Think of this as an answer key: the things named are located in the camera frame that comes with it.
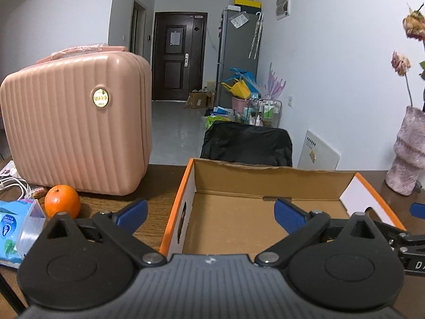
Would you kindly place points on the pink ribbed suitcase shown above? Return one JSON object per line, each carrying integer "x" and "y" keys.
{"x": 66, "y": 123}

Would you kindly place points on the clear plastic bag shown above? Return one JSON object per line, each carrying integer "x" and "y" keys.
{"x": 239, "y": 20}

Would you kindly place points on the blue plastic rack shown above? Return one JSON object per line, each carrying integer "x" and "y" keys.
{"x": 244, "y": 74}

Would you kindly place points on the brown cardboard carton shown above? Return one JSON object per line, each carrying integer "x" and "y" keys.
{"x": 199, "y": 100}

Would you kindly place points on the pink textured vase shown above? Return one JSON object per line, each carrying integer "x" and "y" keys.
{"x": 406, "y": 153}

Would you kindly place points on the black flat box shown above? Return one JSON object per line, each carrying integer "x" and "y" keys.
{"x": 239, "y": 7}

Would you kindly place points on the white power strip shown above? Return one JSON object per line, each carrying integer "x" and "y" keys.
{"x": 7, "y": 170}

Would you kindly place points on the pile of bags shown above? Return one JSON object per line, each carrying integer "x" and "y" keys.
{"x": 217, "y": 116}

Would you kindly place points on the dark brown entrance door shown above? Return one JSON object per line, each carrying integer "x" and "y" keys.
{"x": 179, "y": 73}

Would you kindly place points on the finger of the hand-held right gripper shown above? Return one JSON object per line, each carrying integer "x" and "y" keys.
{"x": 390, "y": 232}
{"x": 419, "y": 211}

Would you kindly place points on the white paper notice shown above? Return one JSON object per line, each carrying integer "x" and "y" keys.
{"x": 175, "y": 38}

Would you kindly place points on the white leaning panel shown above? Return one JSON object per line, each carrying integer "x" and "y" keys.
{"x": 320, "y": 156}

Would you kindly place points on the small red snack packet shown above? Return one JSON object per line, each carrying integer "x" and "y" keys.
{"x": 38, "y": 192}

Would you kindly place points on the pale folded umbrella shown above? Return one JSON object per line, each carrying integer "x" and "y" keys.
{"x": 255, "y": 36}

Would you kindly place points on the grey refrigerator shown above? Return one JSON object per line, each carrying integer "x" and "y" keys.
{"x": 235, "y": 59}

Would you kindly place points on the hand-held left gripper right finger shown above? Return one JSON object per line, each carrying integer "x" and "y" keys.
{"x": 289, "y": 214}

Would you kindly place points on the grey interior door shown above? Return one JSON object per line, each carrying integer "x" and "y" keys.
{"x": 136, "y": 26}

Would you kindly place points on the pink plastic bucket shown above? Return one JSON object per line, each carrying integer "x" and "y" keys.
{"x": 240, "y": 104}

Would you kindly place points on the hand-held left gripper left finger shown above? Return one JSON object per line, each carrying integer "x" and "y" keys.
{"x": 132, "y": 212}

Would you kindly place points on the dried rose bunch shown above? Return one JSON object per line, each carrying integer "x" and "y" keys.
{"x": 415, "y": 23}

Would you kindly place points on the purple wing decoration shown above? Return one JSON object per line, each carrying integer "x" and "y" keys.
{"x": 274, "y": 84}

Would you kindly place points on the yellow flat box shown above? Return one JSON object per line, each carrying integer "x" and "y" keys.
{"x": 247, "y": 2}

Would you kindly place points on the orange fruit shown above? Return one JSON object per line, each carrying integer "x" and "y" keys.
{"x": 61, "y": 201}

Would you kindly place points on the orange cardboard box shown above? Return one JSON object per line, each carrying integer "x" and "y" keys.
{"x": 232, "y": 212}

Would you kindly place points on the white wall fuse panel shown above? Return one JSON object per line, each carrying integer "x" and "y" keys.
{"x": 284, "y": 3}

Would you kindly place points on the blue tissue pack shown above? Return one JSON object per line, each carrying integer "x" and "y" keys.
{"x": 13, "y": 229}

